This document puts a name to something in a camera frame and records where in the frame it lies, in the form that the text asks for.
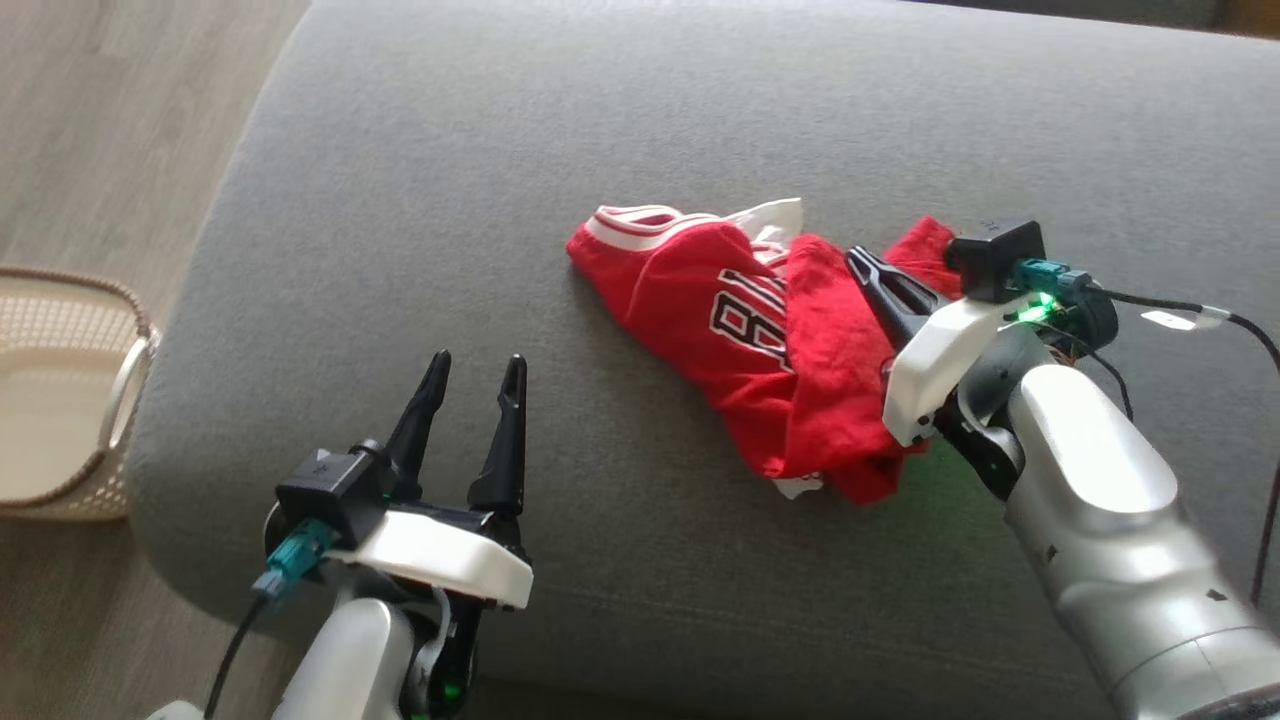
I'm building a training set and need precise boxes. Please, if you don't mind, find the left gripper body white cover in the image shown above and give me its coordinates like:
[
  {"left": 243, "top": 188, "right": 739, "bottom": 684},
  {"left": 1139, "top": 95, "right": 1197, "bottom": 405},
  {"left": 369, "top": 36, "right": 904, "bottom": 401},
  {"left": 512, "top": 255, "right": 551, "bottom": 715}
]
[{"left": 325, "top": 495, "right": 534, "bottom": 717}]

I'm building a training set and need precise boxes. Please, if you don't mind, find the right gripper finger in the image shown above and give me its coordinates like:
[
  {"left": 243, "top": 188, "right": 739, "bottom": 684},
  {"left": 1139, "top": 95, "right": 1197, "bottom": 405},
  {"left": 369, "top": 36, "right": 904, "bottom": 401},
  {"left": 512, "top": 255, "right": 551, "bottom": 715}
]
[
  {"left": 846, "top": 249, "right": 947, "bottom": 307},
  {"left": 855, "top": 272, "right": 926, "bottom": 346}
]

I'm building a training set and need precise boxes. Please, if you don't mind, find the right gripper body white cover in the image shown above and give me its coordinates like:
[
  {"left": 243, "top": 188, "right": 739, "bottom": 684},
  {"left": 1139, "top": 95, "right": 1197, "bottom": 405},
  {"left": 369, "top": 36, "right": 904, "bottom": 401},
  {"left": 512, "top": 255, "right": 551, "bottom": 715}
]
[{"left": 883, "top": 293, "right": 1041, "bottom": 501}]

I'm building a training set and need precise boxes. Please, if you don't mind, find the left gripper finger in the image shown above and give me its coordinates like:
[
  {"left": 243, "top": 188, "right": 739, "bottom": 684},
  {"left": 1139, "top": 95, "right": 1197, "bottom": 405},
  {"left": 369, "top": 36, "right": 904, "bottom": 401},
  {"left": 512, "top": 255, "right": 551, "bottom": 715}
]
[
  {"left": 384, "top": 349, "right": 453, "bottom": 503},
  {"left": 467, "top": 353, "right": 529, "bottom": 517}
]

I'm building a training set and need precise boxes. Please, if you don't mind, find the red jersey with white sleeves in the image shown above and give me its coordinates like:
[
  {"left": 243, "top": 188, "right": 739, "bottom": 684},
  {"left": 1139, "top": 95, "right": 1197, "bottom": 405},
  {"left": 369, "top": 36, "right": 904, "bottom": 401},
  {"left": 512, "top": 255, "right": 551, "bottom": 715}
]
[{"left": 566, "top": 197, "right": 966, "bottom": 504}]

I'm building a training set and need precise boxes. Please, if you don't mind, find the grey and yellow sofa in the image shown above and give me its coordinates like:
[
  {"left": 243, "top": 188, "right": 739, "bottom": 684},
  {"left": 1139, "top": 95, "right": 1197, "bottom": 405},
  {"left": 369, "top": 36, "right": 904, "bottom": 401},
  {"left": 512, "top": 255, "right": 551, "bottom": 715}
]
[{"left": 127, "top": 0, "right": 1280, "bottom": 720}]

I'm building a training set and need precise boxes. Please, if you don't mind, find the cream perforated laundry basket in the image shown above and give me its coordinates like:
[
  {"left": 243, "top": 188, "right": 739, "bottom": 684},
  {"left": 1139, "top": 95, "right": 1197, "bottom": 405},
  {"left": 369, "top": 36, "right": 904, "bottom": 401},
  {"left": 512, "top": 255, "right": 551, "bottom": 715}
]
[{"left": 0, "top": 265, "right": 161, "bottom": 522}]

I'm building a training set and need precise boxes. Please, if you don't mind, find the black cable with teal connector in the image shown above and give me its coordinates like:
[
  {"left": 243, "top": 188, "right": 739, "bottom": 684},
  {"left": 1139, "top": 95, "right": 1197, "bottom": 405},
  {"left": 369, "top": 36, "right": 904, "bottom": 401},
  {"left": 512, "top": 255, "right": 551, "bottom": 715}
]
[
  {"left": 205, "top": 518, "right": 338, "bottom": 720},
  {"left": 1015, "top": 257, "right": 1280, "bottom": 611}
]

